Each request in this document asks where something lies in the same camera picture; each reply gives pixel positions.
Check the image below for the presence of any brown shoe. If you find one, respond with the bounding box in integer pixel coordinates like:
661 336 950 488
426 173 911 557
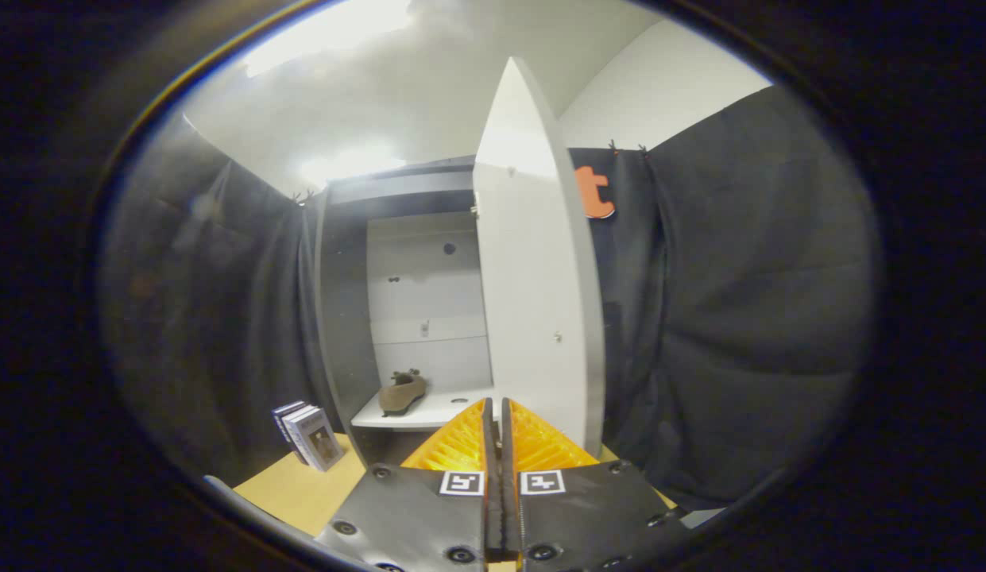
379 368 428 417

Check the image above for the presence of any white shoe cabinet door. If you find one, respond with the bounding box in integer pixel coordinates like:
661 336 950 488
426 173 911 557
471 56 607 460

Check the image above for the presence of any grey shoe cabinet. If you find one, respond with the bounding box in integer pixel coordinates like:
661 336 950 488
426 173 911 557
311 155 497 470

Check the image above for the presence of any grey printed book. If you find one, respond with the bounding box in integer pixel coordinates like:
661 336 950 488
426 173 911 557
288 405 346 473

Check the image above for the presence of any black backdrop cloth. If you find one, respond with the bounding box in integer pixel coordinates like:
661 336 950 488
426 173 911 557
99 83 883 509

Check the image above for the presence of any ceiling light panel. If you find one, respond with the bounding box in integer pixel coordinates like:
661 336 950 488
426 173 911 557
242 0 414 76
302 147 406 187

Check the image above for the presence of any dark blue book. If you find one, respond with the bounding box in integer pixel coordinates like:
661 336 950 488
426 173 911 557
272 400 307 446

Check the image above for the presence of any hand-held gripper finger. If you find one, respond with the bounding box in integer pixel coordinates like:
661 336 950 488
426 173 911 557
314 397 505 572
501 397 692 572

